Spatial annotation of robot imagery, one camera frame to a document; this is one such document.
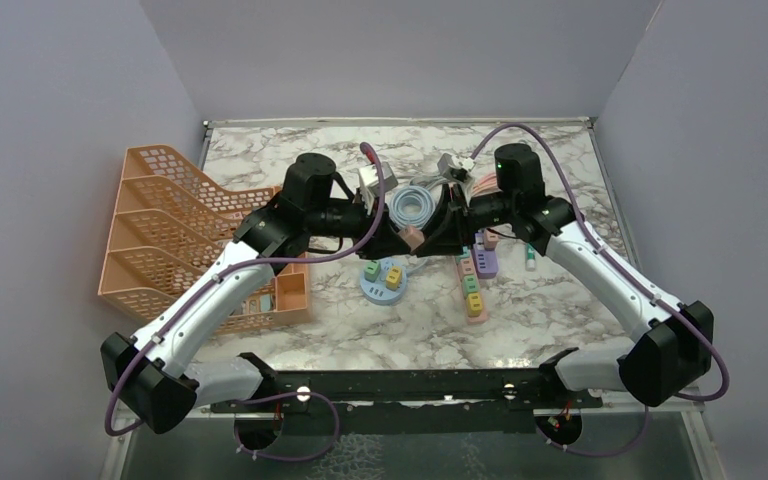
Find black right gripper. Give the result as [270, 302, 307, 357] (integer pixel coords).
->
[414, 184, 517, 255]

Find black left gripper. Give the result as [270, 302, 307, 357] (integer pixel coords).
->
[307, 187, 412, 260]

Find green charger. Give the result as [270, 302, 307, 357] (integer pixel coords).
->
[363, 260, 381, 283]

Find yellow olive charger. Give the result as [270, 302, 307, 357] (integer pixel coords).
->
[465, 292, 484, 318]
[384, 265, 404, 291]

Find brown pink small charger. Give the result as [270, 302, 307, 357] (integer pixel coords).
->
[399, 225, 425, 253]

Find pink charger adapter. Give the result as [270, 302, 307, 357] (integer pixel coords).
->
[457, 258, 476, 278]

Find green charger adapter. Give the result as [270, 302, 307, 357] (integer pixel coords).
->
[461, 275, 480, 298]

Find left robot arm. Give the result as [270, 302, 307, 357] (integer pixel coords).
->
[101, 142, 392, 437]

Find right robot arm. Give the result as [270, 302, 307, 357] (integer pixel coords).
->
[415, 143, 731, 407]

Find blue round power socket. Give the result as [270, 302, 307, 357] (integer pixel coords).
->
[359, 257, 408, 306]

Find purple power strip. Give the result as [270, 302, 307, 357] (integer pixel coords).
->
[472, 230, 499, 279]

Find white green glue stick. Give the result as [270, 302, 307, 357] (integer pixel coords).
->
[525, 244, 537, 271]

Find pink power strip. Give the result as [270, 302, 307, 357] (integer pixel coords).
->
[455, 255, 488, 324]

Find orange plastic file organizer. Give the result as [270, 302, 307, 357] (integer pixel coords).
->
[98, 144, 280, 324]

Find light blue coiled cable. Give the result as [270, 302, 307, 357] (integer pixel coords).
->
[387, 185, 438, 230]

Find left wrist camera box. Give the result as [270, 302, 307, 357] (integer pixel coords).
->
[357, 162, 399, 201]

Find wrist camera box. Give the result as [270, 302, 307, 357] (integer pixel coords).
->
[437, 153, 475, 185]
[357, 162, 399, 201]

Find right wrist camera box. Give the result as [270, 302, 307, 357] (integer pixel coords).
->
[437, 153, 475, 185]

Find black metal base rail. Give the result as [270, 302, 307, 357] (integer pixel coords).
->
[210, 368, 603, 436]

